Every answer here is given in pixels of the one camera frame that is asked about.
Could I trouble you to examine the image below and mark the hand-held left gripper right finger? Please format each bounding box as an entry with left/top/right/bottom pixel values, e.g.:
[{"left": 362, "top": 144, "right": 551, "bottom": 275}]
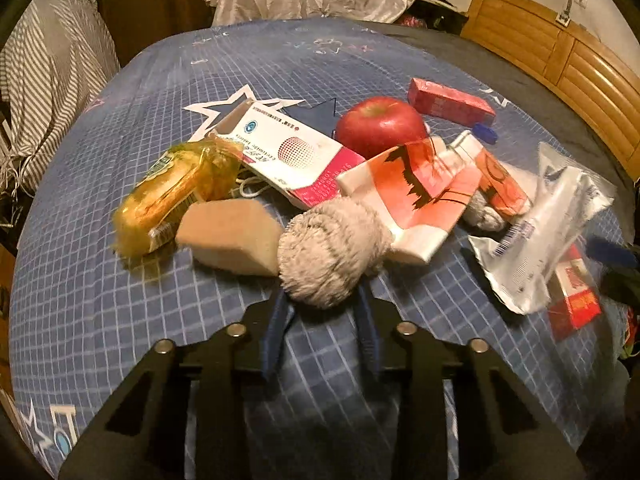
[{"left": 351, "top": 285, "right": 586, "bottom": 480}]

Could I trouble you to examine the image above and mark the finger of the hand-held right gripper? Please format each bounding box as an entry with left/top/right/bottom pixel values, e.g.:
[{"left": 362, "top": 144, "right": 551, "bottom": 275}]
[{"left": 586, "top": 236, "right": 640, "bottom": 306}]

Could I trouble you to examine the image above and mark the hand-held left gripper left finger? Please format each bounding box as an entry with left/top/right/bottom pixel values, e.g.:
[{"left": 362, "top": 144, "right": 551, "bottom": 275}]
[{"left": 59, "top": 289, "right": 297, "bottom": 480}]

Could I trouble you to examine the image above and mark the foam block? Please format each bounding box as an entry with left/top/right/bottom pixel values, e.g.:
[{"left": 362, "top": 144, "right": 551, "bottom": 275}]
[{"left": 175, "top": 199, "right": 285, "bottom": 277}]

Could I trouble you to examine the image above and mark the white red medicine box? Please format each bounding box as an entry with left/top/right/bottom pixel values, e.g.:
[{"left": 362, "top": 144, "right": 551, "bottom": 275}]
[{"left": 209, "top": 100, "right": 368, "bottom": 211}]

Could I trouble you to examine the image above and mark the small red box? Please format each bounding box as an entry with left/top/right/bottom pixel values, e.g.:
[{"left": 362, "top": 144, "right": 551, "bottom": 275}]
[{"left": 547, "top": 245, "right": 603, "bottom": 332}]

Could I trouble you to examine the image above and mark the silver foil packet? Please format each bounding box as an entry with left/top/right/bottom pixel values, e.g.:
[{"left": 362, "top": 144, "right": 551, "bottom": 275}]
[{"left": 467, "top": 141, "right": 617, "bottom": 316}]

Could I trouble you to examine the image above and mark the grey plush ball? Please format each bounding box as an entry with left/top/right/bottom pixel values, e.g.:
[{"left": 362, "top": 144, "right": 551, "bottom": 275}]
[{"left": 276, "top": 196, "right": 393, "bottom": 309}]

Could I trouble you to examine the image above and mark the blue checked blanket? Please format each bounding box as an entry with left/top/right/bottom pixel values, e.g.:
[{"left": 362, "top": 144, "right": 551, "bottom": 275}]
[{"left": 9, "top": 16, "right": 636, "bottom": 480}]

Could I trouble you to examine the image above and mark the orange white small carton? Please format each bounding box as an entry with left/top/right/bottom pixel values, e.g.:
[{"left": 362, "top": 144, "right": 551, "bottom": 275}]
[{"left": 452, "top": 130, "right": 532, "bottom": 218}]

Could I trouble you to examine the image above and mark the small grey plush piece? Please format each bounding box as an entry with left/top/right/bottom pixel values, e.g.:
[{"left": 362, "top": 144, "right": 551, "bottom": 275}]
[{"left": 462, "top": 190, "right": 507, "bottom": 233}]

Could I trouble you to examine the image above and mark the red white flattened carton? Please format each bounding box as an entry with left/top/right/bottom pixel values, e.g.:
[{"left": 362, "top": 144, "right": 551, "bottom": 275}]
[{"left": 336, "top": 135, "right": 483, "bottom": 266}]

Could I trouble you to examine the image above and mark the yellow bread packet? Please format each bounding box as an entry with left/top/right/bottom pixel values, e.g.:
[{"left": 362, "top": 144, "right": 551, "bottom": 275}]
[{"left": 111, "top": 139, "right": 246, "bottom": 257}]

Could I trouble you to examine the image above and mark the dark grey bed sheet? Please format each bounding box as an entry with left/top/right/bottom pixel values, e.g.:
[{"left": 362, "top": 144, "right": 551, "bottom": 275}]
[{"left": 375, "top": 21, "right": 636, "bottom": 196}]

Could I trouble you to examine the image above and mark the wooden headboard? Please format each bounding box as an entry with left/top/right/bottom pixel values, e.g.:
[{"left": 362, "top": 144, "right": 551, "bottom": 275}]
[{"left": 460, "top": 0, "right": 640, "bottom": 181}]

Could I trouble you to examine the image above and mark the red apple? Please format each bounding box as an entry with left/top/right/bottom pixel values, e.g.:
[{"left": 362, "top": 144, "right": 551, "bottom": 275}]
[{"left": 334, "top": 97, "right": 430, "bottom": 161}]

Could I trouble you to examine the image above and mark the pink cardboard box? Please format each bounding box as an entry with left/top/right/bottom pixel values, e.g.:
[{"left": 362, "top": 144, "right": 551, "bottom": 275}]
[{"left": 407, "top": 77, "right": 497, "bottom": 126}]

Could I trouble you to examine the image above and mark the striped shirt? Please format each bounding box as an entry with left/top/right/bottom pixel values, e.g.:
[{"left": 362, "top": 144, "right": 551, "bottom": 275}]
[{"left": 0, "top": 0, "right": 121, "bottom": 196}]

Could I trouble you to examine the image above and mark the brown wooden wardrobe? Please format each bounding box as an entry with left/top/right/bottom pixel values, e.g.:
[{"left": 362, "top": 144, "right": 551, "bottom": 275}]
[{"left": 97, "top": 0, "right": 226, "bottom": 68}]

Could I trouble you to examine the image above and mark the white string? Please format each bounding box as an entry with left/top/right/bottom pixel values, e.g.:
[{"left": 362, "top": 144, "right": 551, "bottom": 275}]
[{"left": 235, "top": 172, "right": 273, "bottom": 202}]

